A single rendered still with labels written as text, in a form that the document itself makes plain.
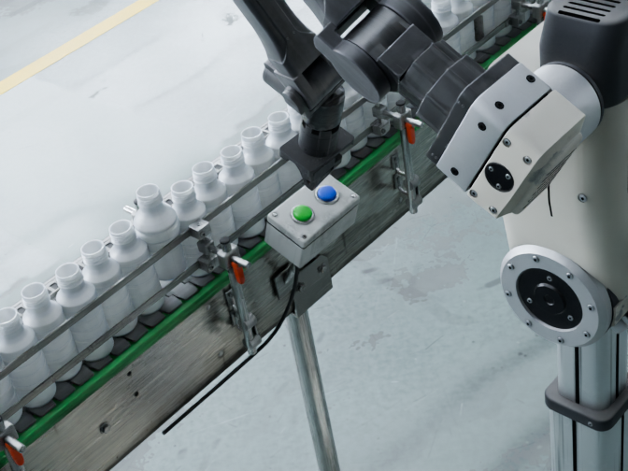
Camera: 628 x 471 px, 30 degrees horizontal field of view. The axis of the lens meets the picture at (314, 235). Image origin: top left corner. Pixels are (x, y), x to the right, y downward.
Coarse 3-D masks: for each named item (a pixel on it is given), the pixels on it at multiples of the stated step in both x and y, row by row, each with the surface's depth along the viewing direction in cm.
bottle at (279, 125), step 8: (280, 112) 200; (272, 120) 200; (280, 120) 201; (288, 120) 199; (272, 128) 199; (280, 128) 198; (288, 128) 199; (272, 136) 200; (280, 136) 199; (288, 136) 200; (272, 144) 200; (280, 144) 199; (280, 168) 202; (288, 168) 202; (296, 168) 203; (280, 176) 203; (288, 176) 203; (296, 176) 203; (280, 184) 204; (288, 184) 204; (296, 192) 205
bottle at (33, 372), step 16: (0, 320) 169; (16, 320) 167; (0, 336) 168; (16, 336) 168; (32, 336) 170; (0, 352) 169; (16, 352) 168; (16, 368) 170; (32, 368) 171; (48, 368) 174; (16, 384) 172; (32, 384) 172; (32, 400) 174; (48, 400) 175
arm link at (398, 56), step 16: (368, 16) 126; (384, 16) 124; (352, 32) 125; (368, 32) 124; (384, 32) 124; (400, 32) 124; (416, 32) 122; (368, 48) 123; (384, 48) 123; (400, 48) 122; (416, 48) 122; (384, 64) 122; (400, 64) 122; (400, 80) 123
